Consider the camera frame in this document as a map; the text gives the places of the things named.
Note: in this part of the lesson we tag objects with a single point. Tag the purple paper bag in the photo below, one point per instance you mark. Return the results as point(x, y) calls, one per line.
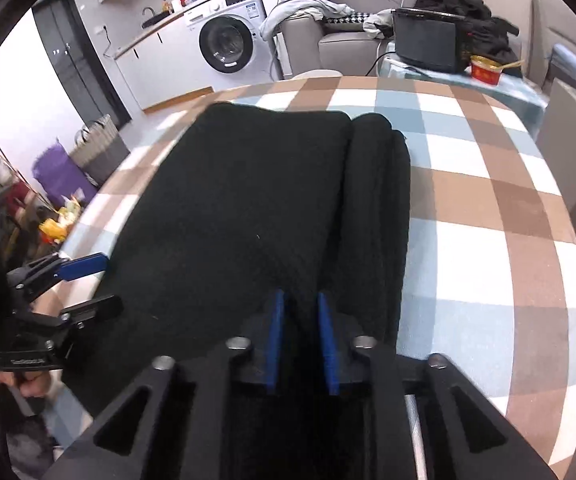
point(61, 178)

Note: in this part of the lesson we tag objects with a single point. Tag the white kitchen cabinet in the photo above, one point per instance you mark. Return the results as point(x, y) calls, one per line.
point(163, 66)

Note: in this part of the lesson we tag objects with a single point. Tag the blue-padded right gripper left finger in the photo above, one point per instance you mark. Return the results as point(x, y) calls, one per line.
point(171, 421)

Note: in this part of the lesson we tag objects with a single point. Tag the red food bowl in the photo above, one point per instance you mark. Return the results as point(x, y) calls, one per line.
point(489, 71)

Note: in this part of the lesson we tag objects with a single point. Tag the black knit sweater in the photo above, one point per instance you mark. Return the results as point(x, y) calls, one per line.
point(250, 201)

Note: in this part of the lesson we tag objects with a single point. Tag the teal checkered side tablecloth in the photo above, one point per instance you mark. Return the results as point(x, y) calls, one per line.
point(528, 103)

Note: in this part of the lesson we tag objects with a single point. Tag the white round stool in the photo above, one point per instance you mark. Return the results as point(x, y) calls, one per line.
point(317, 74)

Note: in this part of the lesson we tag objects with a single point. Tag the person's left hand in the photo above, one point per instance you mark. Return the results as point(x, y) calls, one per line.
point(37, 384)

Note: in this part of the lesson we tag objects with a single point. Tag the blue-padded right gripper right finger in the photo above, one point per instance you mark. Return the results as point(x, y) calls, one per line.
point(423, 418)

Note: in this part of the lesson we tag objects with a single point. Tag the woven laundry basket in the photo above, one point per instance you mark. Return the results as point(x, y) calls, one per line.
point(99, 150)

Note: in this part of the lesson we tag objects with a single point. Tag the grey sofa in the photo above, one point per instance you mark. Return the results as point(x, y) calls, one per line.
point(317, 45)

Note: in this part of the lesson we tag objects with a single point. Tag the black clothes pile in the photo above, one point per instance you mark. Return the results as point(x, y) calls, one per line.
point(489, 34)

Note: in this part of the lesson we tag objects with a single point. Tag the white washing machine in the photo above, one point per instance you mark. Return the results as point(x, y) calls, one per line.
point(226, 49)

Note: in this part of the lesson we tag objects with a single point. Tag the light grey blanket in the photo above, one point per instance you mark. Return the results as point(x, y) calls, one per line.
point(316, 9)

